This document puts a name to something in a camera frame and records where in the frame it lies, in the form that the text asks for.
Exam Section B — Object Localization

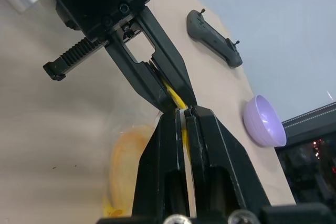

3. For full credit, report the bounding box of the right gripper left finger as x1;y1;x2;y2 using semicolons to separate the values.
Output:
132;108;191;219

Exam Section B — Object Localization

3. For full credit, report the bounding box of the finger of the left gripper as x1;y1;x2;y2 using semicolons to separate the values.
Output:
104;34;177;114
135;6;200;109

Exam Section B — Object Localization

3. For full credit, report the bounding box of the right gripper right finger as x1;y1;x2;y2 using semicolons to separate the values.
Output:
184;105;271;219

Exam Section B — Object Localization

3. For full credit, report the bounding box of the orange pineapple bun bread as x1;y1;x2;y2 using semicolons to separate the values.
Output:
110;125;156;210

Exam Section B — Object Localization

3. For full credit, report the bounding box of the clear yellow-zipper plastic bag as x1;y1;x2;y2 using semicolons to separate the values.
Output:
102;74;197;220

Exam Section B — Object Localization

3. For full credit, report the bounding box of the dark grey handheld controller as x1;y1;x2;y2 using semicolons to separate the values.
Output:
186;8;244;68

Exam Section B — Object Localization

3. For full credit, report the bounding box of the purple plastic bowl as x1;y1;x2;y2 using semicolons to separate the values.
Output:
243;94;287;148

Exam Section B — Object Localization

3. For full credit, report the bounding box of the dark glass window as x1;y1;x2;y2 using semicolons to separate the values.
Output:
275;102;336;224

